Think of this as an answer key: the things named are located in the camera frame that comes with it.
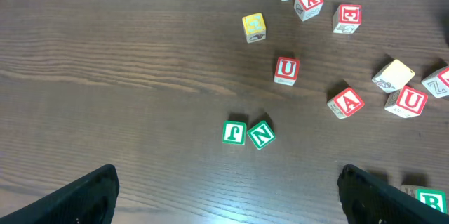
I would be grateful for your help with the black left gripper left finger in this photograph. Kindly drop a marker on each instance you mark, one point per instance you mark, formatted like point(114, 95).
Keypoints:
point(89, 199)

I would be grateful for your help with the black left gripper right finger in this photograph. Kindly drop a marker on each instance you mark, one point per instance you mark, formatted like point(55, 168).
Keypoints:
point(367, 199)

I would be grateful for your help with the green B block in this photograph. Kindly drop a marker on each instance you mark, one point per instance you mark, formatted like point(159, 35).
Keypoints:
point(436, 199)

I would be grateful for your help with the red A block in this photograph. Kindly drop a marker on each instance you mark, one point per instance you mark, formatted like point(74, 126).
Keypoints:
point(346, 103)

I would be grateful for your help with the red u block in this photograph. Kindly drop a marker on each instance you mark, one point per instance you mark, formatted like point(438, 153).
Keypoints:
point(286, 71)
point(406, 102)

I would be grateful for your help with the green N block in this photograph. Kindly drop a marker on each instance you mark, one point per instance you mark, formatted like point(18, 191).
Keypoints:
point(261, 135)

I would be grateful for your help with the yellow block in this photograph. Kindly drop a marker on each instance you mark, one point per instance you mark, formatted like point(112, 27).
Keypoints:
point(254, 27)
point(393, 76)

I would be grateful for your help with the red I block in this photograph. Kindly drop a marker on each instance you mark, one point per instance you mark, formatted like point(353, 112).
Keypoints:
point(437, 83)

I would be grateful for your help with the red U block left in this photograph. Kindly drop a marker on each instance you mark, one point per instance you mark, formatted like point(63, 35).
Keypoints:
point(286, 71)

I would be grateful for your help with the red E block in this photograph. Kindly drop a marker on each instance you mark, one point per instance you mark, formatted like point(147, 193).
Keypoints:
point(347, 18)

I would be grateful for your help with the red X block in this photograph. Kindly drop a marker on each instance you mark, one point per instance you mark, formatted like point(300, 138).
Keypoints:
point(307, 9)

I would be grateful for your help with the yellow block far left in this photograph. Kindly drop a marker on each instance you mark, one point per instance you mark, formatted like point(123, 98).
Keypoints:
point(254, 27)

